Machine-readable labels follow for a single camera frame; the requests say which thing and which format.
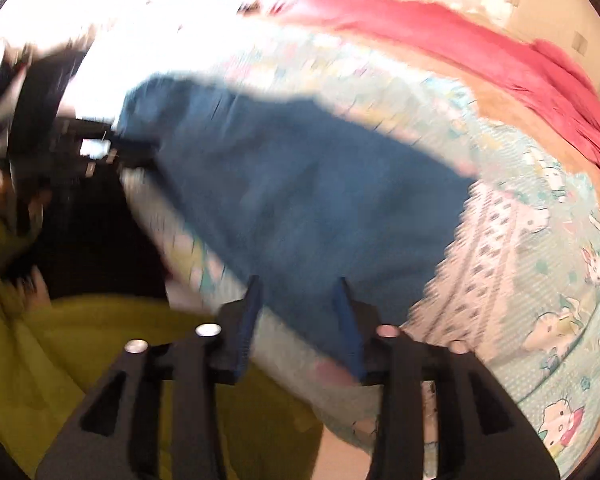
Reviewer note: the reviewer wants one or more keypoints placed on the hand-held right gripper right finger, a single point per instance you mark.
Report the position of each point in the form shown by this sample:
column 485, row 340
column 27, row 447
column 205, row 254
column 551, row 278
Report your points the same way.
column 347, row 332

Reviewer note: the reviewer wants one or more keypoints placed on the pink duvet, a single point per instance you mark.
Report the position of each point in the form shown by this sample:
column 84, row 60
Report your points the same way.
column 455, row 35

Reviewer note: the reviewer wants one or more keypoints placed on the brown bed sheet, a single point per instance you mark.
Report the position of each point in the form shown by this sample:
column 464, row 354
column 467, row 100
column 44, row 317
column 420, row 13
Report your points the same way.
column 505, row 105

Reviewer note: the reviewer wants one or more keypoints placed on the yellow-green garment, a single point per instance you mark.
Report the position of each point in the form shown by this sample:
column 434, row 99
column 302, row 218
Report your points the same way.
column 80, row 340

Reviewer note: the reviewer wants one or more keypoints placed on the cartoon printed blanket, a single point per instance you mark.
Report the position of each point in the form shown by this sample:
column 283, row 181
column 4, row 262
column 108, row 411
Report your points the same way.
column 530, row 270

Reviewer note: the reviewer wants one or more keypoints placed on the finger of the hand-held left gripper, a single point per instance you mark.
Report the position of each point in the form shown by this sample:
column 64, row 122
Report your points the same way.
column 87, row 127
column 125, row 158

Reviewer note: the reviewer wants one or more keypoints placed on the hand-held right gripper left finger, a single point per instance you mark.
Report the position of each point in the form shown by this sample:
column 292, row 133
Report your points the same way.
column 247, row 332

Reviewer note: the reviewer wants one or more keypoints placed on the blue denim pants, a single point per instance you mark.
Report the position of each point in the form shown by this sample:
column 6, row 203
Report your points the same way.
column 305, row 185

